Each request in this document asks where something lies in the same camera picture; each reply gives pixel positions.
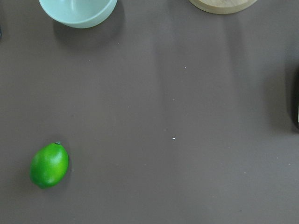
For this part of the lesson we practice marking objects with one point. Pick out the green lime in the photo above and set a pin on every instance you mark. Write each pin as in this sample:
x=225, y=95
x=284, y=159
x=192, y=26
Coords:
x=49, y=165

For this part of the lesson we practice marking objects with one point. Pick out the mint green bowl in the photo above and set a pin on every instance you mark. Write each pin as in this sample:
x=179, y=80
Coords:
x=78, y=13

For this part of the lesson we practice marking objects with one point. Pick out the round wooden stand base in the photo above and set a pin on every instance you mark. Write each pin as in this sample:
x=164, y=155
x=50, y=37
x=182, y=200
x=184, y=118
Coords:
x=222, y=6

